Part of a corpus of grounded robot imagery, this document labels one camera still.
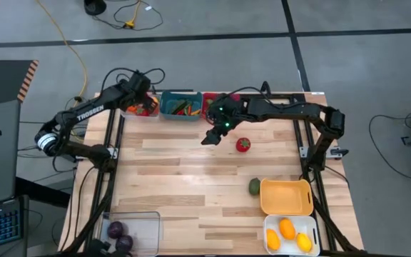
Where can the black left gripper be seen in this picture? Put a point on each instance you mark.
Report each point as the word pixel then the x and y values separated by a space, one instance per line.
pixel 146 97

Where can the small orange chili pepper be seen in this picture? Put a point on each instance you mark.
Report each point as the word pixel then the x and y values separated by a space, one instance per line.
pixel 196 112

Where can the yellow lemon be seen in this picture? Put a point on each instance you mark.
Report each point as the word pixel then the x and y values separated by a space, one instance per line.
pixel 304 242

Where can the small clear plastic bin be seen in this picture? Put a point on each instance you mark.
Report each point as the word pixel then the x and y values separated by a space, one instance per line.
pixel 127 114

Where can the green avocado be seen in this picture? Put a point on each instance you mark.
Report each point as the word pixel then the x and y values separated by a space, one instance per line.
pixel 254 186

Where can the black round stand base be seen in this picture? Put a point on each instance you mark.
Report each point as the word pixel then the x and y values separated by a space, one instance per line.
pixel 95 6

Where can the large clear plastic bin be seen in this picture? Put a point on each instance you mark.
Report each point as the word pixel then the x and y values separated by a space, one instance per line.
pixel 145 232

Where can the teal plastic basket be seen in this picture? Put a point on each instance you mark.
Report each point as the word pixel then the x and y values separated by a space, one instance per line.
pixel 167 111

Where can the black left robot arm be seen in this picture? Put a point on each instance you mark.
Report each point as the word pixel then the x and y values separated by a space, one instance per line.
pixel 91 112

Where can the yellow power plug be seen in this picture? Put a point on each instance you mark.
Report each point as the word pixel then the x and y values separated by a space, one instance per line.
pixel 130 24

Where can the red tomato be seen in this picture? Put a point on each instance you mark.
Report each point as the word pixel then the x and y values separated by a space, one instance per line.
pixel 243 145

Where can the yellow plastic basket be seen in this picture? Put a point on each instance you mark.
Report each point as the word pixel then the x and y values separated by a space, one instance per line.
pixel 284 198

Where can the red plastic basket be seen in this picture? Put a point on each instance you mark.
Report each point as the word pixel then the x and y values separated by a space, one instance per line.
pixel 205 95

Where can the white plastic basket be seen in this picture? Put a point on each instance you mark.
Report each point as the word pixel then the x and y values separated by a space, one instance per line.
pixel 291 219

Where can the large hazard striped mat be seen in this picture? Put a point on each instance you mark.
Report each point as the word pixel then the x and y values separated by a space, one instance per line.
pixel 2 82

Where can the large dark green cucumber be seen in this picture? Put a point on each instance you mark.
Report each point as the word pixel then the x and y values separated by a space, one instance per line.
pixel 177 106

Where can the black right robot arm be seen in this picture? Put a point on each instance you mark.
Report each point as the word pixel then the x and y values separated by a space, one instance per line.
pixel 287 110

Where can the black rounded object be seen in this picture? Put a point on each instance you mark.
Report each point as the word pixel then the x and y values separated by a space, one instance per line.
pixel 96 248

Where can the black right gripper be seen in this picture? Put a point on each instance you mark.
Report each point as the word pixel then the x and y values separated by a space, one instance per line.
pixel 222 128

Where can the orange mango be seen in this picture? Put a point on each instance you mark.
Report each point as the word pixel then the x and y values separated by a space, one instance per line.
pixel 287 229

